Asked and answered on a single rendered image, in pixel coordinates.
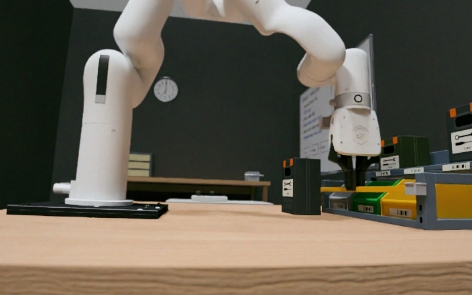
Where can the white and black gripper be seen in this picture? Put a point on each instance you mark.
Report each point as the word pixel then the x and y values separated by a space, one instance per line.
pixel 354 131

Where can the green open bin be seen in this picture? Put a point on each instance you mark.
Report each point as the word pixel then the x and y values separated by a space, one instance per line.
pixel 369 202

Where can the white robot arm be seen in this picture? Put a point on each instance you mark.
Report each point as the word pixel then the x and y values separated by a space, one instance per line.
pixel 109 78

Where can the yellow bar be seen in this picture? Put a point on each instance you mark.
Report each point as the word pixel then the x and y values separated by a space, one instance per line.
pixel 367 189

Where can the yellow open-front bin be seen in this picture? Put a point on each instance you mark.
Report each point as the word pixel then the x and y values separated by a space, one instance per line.
pixel 452 200

